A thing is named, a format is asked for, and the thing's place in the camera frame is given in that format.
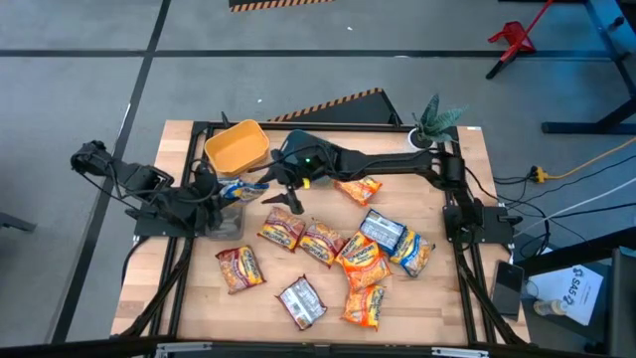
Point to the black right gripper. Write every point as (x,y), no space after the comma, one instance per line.
(313,166)

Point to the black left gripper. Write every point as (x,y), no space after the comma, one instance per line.
(204,199)

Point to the blue soy sauce ramen pack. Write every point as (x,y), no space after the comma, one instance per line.
(246,191)
(381,230)
(412,253)

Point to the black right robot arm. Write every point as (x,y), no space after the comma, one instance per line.
(392,161)

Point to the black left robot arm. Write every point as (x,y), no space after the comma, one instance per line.
(144,181)

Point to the grey translucent bin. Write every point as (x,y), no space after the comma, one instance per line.
(231,226)

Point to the teal plastic bin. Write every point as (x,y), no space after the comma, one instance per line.
(303,136)

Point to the black hazard-striped ramp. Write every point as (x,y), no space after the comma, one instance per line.
(358,112)

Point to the potted plant white pot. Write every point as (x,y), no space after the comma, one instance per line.
(437,122)

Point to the black hazard-striped strip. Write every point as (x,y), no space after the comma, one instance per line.
(278,5)

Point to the dark metal leg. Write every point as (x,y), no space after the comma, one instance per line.
(17,223)

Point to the black smartphone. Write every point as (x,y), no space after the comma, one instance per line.
(507,291)

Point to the yellow power plug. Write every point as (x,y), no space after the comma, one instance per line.
(538,174)

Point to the red metal stand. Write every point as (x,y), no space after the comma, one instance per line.
(514,37)

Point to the black side table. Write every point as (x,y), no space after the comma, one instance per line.
(571,251)

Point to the white paper sign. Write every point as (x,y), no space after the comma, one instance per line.
(571,293)

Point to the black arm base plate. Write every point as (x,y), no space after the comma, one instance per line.
(149,229)
(497,226)

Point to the silver metal bracket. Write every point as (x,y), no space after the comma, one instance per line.
(184,348)
(459,352)

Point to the black camera mount rail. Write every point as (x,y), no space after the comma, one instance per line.
(278,350)

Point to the black desk leg frame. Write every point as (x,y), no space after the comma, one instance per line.
(586,127)

